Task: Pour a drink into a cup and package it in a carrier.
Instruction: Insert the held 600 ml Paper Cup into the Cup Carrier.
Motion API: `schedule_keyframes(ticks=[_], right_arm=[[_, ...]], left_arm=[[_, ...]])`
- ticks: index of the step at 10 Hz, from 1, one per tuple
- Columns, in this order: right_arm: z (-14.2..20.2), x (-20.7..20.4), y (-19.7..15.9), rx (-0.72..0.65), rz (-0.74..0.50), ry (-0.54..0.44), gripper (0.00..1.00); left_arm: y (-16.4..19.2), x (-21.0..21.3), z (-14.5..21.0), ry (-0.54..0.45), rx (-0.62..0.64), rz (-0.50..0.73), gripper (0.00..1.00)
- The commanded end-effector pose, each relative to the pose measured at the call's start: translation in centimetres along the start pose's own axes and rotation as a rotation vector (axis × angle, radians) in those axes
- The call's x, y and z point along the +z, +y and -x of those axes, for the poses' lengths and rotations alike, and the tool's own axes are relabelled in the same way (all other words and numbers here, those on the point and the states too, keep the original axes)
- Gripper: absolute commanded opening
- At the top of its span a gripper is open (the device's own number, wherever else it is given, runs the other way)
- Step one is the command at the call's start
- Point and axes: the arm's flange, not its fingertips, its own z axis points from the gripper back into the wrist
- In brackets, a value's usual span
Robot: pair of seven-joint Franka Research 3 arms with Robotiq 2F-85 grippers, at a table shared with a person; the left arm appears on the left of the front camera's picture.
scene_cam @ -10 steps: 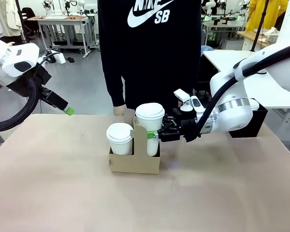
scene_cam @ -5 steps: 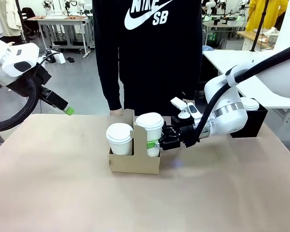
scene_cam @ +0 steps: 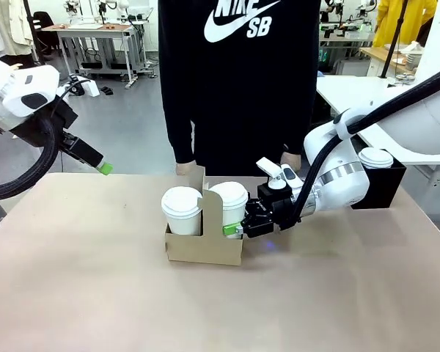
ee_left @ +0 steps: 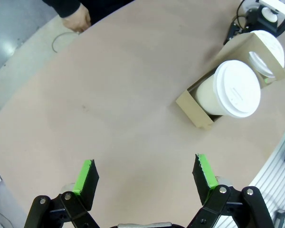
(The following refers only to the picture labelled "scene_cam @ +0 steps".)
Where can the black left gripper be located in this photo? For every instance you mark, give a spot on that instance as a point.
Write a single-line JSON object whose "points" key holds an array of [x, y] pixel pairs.
{"points": [[29, 130]]}

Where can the white plastic cup lid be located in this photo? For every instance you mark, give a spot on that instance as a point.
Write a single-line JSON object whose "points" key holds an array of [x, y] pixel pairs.
{"points": [[229, 194], [179, 201]]}

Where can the brown cardboard cup carrier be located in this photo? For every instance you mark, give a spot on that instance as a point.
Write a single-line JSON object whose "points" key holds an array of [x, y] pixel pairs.
{"points": [[205, 251]]}

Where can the black office chair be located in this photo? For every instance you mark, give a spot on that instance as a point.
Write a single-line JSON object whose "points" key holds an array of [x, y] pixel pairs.
{"points": [[44, 29]]}

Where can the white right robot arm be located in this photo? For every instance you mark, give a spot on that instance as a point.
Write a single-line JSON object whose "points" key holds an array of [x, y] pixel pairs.
{"points": [[344, 183]]}

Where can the black tripod pole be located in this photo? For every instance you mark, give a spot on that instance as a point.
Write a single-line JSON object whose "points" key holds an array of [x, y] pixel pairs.
{"points": [[392, 47]]}

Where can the black box stand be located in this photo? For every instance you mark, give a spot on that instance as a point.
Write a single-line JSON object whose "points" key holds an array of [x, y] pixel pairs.
{"points": [[381, 187]]}

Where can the black foot pedal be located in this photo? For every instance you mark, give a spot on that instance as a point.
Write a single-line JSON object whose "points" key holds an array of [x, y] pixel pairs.
{"points": [[107, 91]]}

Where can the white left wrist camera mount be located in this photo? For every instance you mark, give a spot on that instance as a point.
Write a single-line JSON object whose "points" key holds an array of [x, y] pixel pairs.
{"points": [[91, 89]]}

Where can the stack of white bowls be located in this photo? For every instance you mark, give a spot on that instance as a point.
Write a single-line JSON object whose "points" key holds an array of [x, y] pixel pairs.
{"points": [[412, 60]]}

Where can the white side table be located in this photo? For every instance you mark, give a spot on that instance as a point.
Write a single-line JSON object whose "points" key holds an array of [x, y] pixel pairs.
{"points": [[337, 91]]}

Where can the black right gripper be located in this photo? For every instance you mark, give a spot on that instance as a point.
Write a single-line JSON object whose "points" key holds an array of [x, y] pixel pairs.
{"points": [[284, 214]]}

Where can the person torso black hoodie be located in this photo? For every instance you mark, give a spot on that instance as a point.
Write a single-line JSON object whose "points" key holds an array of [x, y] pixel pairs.
{"points": [[242, 91]]}

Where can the grey background workbench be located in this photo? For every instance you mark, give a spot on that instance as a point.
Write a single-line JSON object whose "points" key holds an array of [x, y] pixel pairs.
{"points": [[344, 40]]}

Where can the person left hand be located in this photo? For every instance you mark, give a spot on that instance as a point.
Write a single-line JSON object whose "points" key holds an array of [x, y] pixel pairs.
{"points": [[291, 161]]}

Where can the workbench with orange top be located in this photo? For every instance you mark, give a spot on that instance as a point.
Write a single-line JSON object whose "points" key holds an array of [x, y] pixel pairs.
{"points": [[95, 31]]}

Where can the person right hand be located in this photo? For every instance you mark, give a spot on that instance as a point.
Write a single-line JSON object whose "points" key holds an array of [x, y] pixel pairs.
{"points": [[186, 168]]}

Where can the hanging white coat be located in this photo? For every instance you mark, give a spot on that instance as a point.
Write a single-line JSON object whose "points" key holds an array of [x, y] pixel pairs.
{"points": [[3, 22]]}

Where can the person right forearm black sleeve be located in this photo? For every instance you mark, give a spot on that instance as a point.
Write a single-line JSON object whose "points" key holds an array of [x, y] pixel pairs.
{"points": [[181, 139]]}

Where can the wooden background table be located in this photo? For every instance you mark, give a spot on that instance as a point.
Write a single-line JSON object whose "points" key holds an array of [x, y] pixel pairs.
{"points": [[377, 54]]}

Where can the person in yellow jacket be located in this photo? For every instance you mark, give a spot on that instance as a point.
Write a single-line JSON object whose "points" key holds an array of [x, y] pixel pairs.
{"points": [[414, 18]]}

